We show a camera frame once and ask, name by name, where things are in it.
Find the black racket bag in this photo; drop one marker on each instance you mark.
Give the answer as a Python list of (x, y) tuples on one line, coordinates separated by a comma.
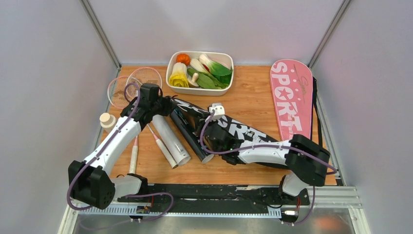
[(238, 129)]

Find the black shuttlecock tube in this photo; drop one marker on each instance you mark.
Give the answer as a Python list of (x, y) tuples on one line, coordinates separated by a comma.
[(188, 133)]

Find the white shuttlecock tube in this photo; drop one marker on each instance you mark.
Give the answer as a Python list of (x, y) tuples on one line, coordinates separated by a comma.
[(171, 141)]

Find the pink racket front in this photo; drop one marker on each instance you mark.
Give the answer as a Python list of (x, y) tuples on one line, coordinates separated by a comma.
[(117, 99)]

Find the pink racket bag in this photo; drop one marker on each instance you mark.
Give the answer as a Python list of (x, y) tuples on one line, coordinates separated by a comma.
[(291, 83)]

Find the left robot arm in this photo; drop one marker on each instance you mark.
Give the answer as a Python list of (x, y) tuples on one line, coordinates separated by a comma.
[(89, 181)]

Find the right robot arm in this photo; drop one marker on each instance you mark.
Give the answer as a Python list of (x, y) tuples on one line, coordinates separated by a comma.
[(307, 161)]

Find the toy green leaf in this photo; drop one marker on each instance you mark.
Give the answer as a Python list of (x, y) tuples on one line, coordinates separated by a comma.
[(207, 81)]

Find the toy mushroom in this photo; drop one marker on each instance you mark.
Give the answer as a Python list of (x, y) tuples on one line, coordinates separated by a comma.
[(193, 81)]

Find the white vegetable tray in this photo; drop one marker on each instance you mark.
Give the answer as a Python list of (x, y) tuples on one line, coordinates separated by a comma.
[(225, 59)]

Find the toy bok choy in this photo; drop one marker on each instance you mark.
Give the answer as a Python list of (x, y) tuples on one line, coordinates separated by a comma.
[(207, 65)]

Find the toy napa cabbage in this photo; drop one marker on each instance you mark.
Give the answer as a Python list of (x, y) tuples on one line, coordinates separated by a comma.
[(178, 78)]

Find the toy pumpkin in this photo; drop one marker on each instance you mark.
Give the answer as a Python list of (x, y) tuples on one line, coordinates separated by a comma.
[(183, 58)]

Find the small white bottle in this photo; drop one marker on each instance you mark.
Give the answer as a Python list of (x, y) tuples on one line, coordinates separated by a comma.
[(107, 121)]

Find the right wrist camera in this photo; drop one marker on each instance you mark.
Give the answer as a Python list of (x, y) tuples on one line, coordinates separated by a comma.
[(216, 111)]

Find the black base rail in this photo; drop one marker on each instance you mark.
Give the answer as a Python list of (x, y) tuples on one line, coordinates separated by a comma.
[(192, 200)]

